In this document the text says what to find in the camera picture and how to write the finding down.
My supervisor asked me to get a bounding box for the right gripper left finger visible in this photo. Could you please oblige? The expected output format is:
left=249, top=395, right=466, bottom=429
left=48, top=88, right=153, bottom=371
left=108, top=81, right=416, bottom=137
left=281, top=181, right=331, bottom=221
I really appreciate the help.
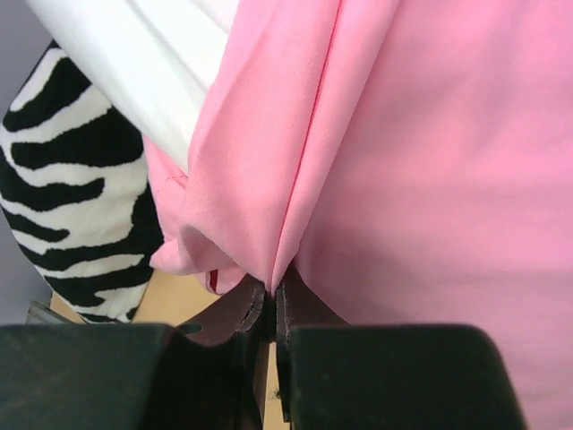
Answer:
left=177, top=276, right=267, bottom=429

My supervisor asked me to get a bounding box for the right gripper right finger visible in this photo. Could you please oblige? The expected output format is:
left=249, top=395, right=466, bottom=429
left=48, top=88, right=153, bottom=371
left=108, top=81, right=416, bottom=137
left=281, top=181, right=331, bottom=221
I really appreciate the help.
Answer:
left=275, top=266, right=348, bottom=429

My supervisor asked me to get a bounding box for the plain pink pillow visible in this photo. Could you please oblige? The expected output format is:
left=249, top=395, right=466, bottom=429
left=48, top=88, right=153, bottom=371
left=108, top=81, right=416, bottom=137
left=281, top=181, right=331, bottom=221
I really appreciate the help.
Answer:
left=145, top=1, right=572, bottom=429

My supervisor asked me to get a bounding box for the white pillow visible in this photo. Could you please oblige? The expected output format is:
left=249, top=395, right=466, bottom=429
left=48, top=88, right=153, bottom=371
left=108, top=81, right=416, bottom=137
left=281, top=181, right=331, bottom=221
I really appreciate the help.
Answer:
left=28, top=0, right=238, bottom=171

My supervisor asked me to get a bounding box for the zebra striped pillow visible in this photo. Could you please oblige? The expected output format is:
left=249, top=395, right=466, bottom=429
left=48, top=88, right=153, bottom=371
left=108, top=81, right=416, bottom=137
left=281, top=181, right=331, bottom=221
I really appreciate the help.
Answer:
left=1, top=43, right=163, bottom=323

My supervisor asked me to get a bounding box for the aluminium frame rail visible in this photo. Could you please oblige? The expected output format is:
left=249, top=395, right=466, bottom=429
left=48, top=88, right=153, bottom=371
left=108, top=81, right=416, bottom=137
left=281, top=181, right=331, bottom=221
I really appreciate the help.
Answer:
left=25, top=301, right=82, bottom=324

